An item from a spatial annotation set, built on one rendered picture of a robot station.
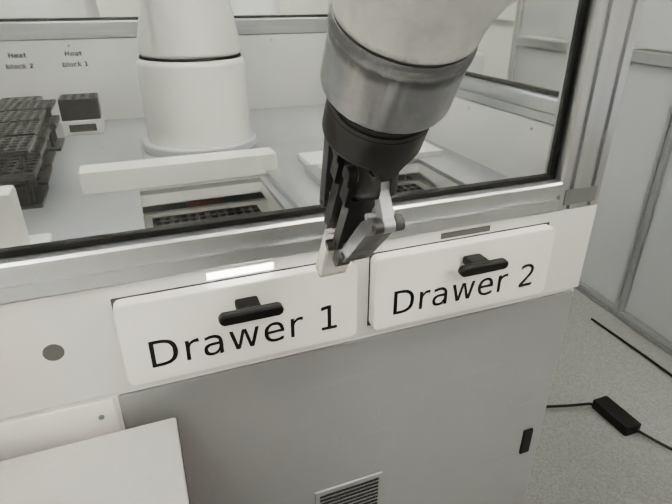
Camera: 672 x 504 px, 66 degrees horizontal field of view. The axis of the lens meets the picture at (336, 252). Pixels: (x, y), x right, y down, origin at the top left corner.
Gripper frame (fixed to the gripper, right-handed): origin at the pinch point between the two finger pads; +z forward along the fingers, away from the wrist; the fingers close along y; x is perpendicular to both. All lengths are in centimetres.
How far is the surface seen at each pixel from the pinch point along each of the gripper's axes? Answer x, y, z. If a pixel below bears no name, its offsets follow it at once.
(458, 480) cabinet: -27, -21, 56
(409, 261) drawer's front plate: -13.7, 3.7, 12.9
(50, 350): 30.0, 3.3, 15.5
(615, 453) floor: -98, -28, 105
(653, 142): -161, 64, 79
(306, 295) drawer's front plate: 0.7, 2.6, 14.2
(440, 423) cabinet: -21.7, -12.8, 42.3
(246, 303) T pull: 8.4, 2.1, 11.8
